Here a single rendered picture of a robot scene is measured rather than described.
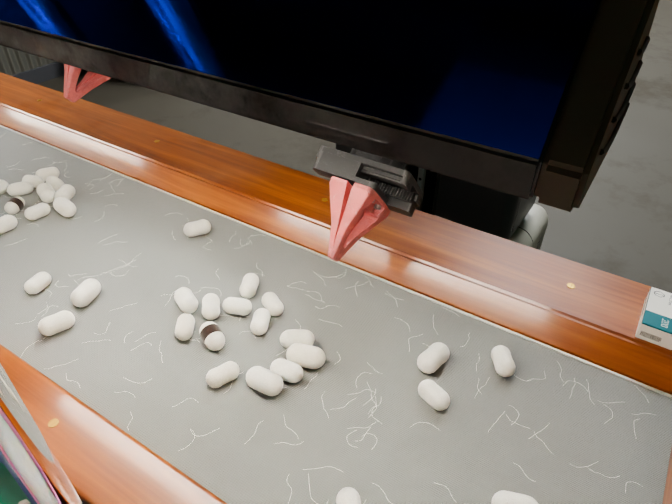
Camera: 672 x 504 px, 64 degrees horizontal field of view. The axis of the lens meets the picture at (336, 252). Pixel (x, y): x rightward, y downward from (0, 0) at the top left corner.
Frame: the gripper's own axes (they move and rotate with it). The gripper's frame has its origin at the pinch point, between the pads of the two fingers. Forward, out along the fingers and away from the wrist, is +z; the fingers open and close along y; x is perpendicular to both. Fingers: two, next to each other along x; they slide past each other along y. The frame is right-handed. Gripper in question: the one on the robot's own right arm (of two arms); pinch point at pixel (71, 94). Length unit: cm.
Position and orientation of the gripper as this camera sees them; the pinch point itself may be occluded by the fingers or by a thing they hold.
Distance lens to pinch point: 85.0
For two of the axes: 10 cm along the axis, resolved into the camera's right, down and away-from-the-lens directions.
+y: 8.4, 3.3, -4.3
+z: -4.1, 9.1, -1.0
